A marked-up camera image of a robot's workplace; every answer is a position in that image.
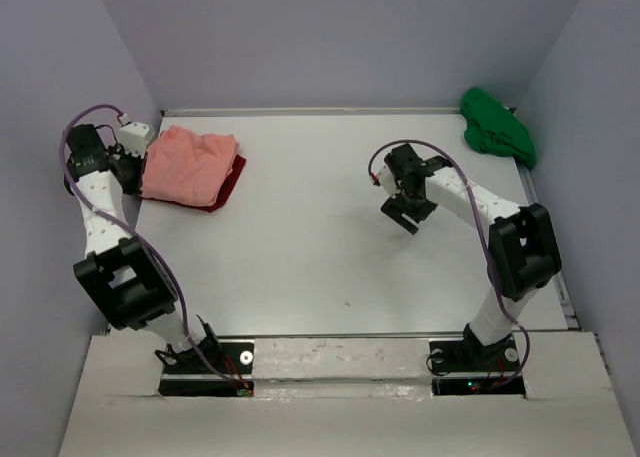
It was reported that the green t-shirt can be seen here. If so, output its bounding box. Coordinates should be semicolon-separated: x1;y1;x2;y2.
460;88;537;170

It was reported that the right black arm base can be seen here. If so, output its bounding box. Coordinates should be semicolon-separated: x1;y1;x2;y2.
425;338;526;397

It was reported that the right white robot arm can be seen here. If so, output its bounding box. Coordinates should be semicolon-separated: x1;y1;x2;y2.
370;140;562;375

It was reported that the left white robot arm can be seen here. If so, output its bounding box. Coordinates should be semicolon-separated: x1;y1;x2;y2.
63;122;223;374

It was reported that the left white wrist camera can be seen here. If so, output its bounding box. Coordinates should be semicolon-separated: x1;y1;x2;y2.
116;122;155;158

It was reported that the pink t-shirt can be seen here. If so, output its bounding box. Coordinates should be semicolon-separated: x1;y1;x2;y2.
141;125;239;207

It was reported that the back aluminium rail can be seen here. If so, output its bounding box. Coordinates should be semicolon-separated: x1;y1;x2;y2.
160;107;459;118

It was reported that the white foam strip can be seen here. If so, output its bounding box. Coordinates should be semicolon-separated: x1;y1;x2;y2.
252;338;431;381

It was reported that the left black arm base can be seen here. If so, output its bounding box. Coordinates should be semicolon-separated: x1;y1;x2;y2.
156;340;255;398

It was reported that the folded red t-shirt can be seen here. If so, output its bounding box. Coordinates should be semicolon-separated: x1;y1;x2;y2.
145;155;246;213

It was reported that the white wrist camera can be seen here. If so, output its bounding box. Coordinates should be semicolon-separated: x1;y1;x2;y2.
116;122;155;158
374;166;398;196

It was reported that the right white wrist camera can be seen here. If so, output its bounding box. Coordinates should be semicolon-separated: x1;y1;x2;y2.
374;166;398;196

